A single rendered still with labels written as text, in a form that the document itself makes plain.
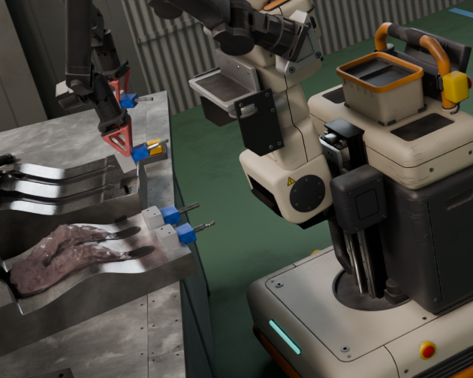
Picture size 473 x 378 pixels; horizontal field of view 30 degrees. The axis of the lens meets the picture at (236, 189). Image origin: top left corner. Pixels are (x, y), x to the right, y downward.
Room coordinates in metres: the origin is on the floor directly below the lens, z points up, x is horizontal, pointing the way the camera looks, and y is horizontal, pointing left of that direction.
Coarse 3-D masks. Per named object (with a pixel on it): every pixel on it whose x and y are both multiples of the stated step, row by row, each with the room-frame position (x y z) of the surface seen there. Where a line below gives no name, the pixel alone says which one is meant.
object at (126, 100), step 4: (120, 92) 2.47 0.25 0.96; (124, 92) 2.48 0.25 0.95; (120, 96) 2.46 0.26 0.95; (124, 96) 2.47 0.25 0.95; (128, 96) 2.46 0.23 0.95; (132, 96) 2.45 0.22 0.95; (136, 96) 2.46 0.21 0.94; (120, 100) 2.45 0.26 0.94; (124, 100) 2.44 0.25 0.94; (128, 100) 2.43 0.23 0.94; (132, 100) 2.43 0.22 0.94; (136, 100) 2.44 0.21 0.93; (140, 100) 2.44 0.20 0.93; (144, 100) 2.43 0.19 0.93; (148, 100) 2.43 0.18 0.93; (152, 100) 2.42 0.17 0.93; (120, 104) 2.45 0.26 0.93; (124, 104) 2.44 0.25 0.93; (128, 104) 2.44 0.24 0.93; (132, 104) 2.43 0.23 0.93; (136, 104) 2.45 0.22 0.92; (128, 108) 2.44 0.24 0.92
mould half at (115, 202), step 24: (0, 168) 2.21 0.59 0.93; (24, 168) 2.18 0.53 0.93; (48, 168) 2.21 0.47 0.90; (72, 168) 2.20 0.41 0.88; (96, 168) 2.15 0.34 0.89; (120, 168) 2.11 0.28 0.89; (144, 168) 2.20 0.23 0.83; (24, 192) 2.05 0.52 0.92; (48, 192) 2.07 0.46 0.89; (72, 192) 2.06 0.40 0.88; (120, 192) 1.97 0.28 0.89; (144, 192) 2.06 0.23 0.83; (0, 216) 1.95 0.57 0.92; (24, 216) 1.95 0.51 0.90; (48, 216) 1.95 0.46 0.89; (72, 216) 1.95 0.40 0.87; (96, 216) 1.95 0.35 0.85; (120, 216) 1.95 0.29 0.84; (0, 240) 1.95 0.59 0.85; (24, 240) 1.95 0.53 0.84
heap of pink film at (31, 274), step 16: (64, 224) 1.81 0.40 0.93; (48, 240) 1.78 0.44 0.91; (64, 240) 1.76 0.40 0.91; (80, 240) 1.77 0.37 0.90; (96, 240) 1.77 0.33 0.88; (32, 256) 1.76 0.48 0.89; (48, 256) 1.74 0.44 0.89; (64, 256) 1.69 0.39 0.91; (80, 256) 1.66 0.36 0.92; (96, 256) 1.67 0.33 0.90; (112, 256) 1.69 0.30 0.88; (128, 256) 1.70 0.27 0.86; (16, 272) 1.71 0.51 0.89; (32, 272) 1.67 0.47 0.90; (48, 272) 1.67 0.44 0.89; (64, 272) 1.65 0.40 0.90; (16, 288) 1.67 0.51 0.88; (32, 288) 1.64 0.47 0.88
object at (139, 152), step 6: (144, 144) 2.02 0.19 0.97; (156, 144) 2.02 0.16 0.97; (162, 144) 2.02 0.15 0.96; (132, 150) 2.02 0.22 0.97; (138, 150) 2.01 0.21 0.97; (144, 150) 2.00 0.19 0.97; (150, 150) 2.04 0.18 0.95; (120, 156) 2.00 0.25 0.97; (132, 156) 2.01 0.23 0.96; (138, 156) 2.00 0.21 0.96; (144, 156) 2.00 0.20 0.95; (120, 162) 2.00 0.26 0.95; (126, 162) 2.00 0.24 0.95; (132, 162) 2.00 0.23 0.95; (138, 162) 2.04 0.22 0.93; (126, 168) 2.00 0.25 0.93; (132, 168) 2.00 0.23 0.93
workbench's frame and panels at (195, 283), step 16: (176, 192) 2.68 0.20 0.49; (176, 208) 2.04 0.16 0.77; (176, 224) 1.93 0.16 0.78; (192, 288) 2.30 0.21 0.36; (208, 288) 2.76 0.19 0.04; (192, 304) 2.16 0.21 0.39; (208, 304) 2.61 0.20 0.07; (192, 320) 2.07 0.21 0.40; (208, 320) 2.46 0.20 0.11; (192, 336) 1.97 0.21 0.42; (208, 336) 2.32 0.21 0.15; (192, 352) 1.87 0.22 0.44; (208, 352) 2.20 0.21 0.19; (192, 368) 1.79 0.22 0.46; (208, 368) 2.08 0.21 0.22
